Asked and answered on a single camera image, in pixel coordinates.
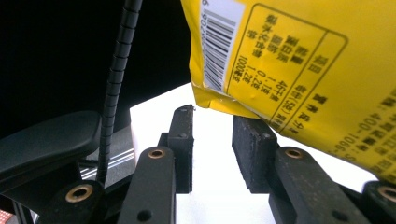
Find yellow pouch with green spout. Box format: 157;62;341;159
179;0;396;185

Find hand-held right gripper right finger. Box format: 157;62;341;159
231;115;280;195

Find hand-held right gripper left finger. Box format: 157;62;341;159
157;104;196;195

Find black chair armrest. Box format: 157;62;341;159
0;110;103;194

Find long metal floor rail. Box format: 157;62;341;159
78;147;136;182

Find left hand-held gripper black cable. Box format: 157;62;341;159
94;0;145;185

